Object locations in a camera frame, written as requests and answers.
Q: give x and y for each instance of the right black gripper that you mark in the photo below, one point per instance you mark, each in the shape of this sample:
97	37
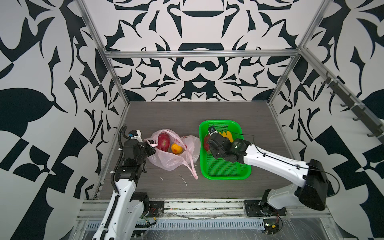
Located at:
213	152

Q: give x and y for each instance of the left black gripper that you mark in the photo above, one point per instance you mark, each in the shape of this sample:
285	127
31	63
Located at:
148	147

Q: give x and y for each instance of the yellow banana bunch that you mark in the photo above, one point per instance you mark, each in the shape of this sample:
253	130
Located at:
228	135

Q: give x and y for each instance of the green plastic basket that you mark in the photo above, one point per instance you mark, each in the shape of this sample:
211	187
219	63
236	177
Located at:
220	169

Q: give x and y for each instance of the pink plastic bag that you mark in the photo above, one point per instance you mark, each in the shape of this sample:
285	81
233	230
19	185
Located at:
169	161

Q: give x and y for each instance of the orange yellow fruit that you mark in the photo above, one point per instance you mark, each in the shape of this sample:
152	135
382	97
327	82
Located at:
176	149

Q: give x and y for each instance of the pink dragon fruit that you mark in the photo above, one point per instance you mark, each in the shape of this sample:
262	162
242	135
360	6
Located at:
164	142
205	143

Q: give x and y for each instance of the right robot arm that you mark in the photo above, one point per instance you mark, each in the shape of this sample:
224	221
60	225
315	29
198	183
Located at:
309	181

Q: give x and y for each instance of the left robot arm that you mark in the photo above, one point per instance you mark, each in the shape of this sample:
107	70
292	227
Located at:
126	205

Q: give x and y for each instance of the small circuit board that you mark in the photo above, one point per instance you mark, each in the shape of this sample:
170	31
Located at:
272	227

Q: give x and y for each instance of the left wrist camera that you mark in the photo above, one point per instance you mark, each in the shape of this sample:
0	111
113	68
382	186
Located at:
135	135

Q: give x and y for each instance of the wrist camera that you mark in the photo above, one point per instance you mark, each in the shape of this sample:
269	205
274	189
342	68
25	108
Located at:
212	130
135	135

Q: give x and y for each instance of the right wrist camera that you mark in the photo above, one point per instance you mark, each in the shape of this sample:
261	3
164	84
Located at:
212	130

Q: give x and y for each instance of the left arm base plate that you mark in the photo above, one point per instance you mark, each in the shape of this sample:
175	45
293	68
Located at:
155	209

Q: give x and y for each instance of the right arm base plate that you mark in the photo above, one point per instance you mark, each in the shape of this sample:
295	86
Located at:
255	208

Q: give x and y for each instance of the aluminium front rail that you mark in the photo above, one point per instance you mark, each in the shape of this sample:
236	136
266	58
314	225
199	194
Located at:
198	209

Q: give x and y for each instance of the white slotted cable duct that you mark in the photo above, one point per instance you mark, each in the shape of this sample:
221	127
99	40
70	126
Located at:
208	224

